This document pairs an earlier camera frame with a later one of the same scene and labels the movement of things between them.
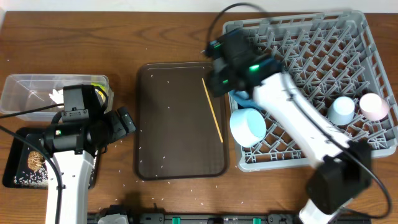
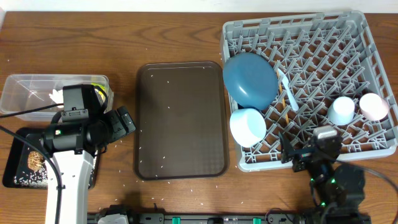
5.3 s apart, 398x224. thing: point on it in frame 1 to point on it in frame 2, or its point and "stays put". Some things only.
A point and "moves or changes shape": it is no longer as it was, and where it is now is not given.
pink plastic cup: [373, 107] stays put
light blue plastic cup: [342, 111] stays put
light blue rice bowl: [248, 127] stays put
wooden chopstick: [212, 109] moves or changes shape
